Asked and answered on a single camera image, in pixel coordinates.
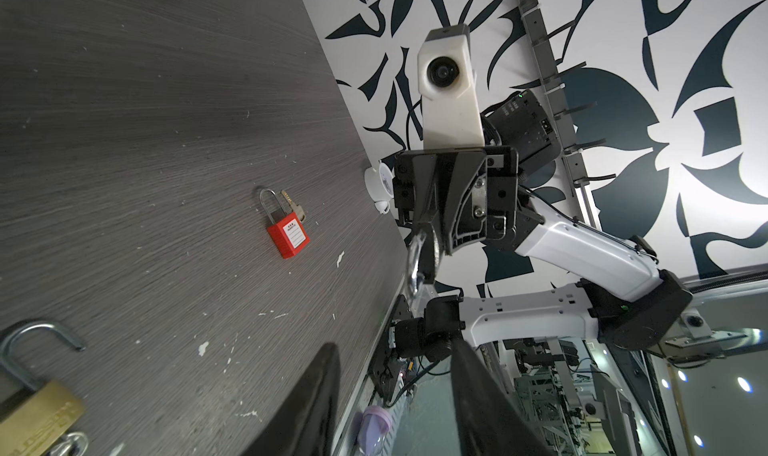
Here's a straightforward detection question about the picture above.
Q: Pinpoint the white alarm clock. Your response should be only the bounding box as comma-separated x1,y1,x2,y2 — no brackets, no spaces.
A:
364,161,394,214

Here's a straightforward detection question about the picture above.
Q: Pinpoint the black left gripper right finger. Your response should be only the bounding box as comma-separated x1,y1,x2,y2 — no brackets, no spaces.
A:
450,339,552,455

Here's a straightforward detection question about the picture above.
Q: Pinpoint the black wall hook rail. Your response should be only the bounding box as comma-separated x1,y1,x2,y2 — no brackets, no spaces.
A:
517,0,615,229

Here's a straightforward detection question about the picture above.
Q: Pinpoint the black padlock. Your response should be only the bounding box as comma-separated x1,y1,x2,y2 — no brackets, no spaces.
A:
405,228,443,302

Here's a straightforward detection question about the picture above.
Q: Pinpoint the red padlock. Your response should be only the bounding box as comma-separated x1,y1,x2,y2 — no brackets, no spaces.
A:
258,188,310,259

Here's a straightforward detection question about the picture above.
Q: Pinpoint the brass padlock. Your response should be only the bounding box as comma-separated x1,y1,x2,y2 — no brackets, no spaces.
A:
1,320,89,455

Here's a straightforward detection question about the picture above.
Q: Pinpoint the brass key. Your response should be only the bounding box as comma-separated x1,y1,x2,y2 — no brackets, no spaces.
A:
281,190,306,222

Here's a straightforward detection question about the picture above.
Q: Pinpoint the purple hourglass timer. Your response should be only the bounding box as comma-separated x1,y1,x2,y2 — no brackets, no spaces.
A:
356,405,393,456

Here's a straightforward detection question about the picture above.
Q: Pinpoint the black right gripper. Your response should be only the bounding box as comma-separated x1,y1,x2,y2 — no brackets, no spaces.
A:
393,146,520,254

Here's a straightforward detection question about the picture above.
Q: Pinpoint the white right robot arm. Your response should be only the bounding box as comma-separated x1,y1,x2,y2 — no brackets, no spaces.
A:
392,91,692,362

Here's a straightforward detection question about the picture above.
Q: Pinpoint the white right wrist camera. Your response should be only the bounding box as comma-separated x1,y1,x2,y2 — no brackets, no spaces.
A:
417,23,485,150

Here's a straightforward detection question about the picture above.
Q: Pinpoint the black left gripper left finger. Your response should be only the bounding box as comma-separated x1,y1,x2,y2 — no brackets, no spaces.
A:
243,342,341,456

